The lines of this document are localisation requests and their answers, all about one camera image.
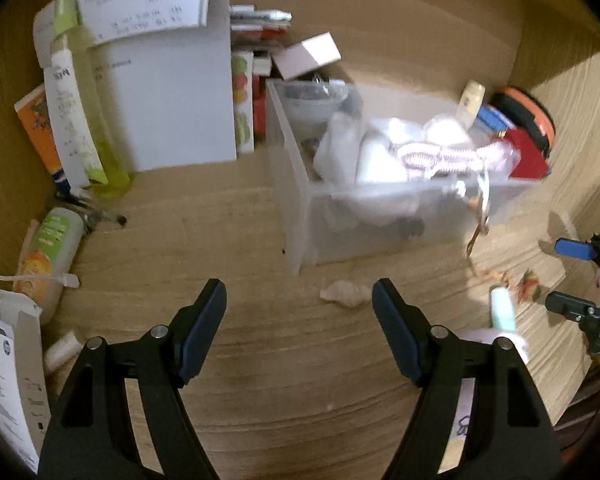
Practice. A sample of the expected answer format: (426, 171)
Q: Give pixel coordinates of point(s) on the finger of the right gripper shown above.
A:
(575, 309)
(586, 251)

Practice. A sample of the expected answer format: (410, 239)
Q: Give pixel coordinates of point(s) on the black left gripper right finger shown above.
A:
(479, 414)

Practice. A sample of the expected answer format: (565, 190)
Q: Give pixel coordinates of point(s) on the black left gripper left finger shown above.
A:
(120, 414)

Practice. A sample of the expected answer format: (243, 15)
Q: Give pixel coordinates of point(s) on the red jewelry box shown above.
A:
(532, 164)

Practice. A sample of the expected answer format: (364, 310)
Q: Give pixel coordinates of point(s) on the white drawstring cloth pouch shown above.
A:
(360, 158)

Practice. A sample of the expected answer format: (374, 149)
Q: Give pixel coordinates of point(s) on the white printer cartridge box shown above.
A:
(24, 408)

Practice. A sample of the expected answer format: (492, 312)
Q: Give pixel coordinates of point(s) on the small beige roll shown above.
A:
(62, 352)

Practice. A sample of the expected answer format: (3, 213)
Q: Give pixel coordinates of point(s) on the black orange round case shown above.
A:
(527, 112)

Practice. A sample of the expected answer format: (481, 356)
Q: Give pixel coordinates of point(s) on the blue woven pouch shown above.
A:
(492, 119)

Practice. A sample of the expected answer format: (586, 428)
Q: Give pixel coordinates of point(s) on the cream lotion tube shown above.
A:
(469, 104)

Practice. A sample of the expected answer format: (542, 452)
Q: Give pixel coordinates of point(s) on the orange green tube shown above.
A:
(48, 258)

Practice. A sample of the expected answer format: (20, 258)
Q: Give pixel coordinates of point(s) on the white seashell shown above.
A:
(346, 294)

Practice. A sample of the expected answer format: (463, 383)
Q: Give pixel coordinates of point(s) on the translucent plastic storage bin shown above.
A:
(320, 228)

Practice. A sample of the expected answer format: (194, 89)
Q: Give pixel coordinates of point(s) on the large white paper sheet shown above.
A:
(167, 96)

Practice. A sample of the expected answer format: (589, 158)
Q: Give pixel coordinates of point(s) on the small white cardboard box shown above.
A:
(306, 56)

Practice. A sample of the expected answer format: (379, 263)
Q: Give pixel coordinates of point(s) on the fruit picture card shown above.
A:
(242, 72)

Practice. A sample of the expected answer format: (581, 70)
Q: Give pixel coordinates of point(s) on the yellow green spray bottle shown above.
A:
(79, 105)

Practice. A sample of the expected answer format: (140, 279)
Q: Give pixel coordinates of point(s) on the stack of booklets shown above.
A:
(257, 29)

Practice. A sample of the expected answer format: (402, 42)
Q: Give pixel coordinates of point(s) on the printed folded paper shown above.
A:
(140, 0)

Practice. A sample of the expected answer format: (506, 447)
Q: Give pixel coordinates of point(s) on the orange cord charm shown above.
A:
(494, 254)

